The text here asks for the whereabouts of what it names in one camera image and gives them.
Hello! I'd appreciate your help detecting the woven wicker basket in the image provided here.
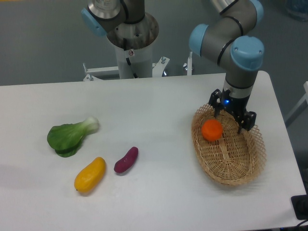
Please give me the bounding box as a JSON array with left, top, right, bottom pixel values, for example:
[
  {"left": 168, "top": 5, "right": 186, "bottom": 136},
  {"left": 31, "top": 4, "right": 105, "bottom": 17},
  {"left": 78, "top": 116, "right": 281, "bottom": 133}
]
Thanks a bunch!
[{"left": 191, "top": 104, "right": 267, "bottom": 186}]

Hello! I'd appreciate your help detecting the purple sweet potato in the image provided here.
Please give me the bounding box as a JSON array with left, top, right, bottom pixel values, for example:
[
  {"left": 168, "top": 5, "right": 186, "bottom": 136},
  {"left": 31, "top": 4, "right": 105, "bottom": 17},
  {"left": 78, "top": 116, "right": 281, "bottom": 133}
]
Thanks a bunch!
[{"left": 114, "top": 146, "right": 139, "bottom": 174}]

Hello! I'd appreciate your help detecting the yellow mango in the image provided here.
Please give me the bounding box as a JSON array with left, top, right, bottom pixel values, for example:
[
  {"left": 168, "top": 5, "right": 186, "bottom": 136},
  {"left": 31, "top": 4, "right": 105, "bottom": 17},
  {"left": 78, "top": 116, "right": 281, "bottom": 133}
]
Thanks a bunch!
[{"left": 74, "top": 157, "right": 106, "bottom": 193}]

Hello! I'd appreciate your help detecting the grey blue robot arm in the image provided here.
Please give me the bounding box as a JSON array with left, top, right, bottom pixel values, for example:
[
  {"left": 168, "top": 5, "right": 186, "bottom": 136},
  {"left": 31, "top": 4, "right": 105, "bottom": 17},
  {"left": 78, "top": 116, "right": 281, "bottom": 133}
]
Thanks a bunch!
[{"left": 81, "top": 0, "right": 264, "bottom": 130}]

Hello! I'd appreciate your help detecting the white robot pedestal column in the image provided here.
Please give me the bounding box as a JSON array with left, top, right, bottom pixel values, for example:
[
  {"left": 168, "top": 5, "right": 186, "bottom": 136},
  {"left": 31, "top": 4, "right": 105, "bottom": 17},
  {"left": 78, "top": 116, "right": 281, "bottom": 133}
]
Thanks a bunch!
[{"left": 106, "top": 13, "right": 160, "bottom": 79}]

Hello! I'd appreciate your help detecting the black cable on pedestal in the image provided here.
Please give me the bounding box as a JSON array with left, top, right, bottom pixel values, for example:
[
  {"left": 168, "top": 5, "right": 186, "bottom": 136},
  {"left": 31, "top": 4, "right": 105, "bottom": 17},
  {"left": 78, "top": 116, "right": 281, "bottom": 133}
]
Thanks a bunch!
[{"left": 123, "top": 38, "right": 140, "bottom": 79}]

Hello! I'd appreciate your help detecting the orange fruit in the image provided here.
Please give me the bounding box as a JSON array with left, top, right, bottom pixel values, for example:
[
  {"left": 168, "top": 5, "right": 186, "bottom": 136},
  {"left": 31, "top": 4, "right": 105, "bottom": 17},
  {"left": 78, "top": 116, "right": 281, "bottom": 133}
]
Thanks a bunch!
[{"left": 201, "top": 119, "right": 223, "bottom": 141}]

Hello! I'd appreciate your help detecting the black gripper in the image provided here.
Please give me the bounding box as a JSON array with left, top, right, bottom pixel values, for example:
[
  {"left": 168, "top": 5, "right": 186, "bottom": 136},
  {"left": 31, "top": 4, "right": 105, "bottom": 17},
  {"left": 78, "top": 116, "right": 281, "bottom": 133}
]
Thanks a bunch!
[{"left": 208, "top": 89, "right": 256, "bottom": 134}]

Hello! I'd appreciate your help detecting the black device at table edge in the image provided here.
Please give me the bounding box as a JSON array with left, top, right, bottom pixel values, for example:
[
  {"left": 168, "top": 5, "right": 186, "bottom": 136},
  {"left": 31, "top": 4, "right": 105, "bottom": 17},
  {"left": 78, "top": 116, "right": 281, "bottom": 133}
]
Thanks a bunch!
[{"left": 291, "top": 194, "right": 308, "bottom": 220}]

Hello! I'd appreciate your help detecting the white metal base frame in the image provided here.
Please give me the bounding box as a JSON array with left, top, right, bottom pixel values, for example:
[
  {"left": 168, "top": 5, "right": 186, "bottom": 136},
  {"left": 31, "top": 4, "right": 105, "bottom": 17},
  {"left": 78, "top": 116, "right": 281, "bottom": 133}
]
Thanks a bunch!
[{"left": 82, "top": 51, "right": 194, "bottom": 81}]

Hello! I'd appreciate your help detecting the white frame at right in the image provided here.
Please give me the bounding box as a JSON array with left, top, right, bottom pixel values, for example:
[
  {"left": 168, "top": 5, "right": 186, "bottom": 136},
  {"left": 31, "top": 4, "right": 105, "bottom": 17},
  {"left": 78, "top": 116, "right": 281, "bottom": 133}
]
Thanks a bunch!
[{"left": 284, "top": 81, "right": 308, "bottom": 128}]

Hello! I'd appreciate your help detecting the green bok choy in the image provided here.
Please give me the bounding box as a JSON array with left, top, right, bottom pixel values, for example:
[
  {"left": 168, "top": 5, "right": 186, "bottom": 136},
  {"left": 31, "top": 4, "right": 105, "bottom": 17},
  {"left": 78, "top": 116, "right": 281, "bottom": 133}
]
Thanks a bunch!
[{"left": 47, "top": 116, "right": 100, "bottom": 158}]

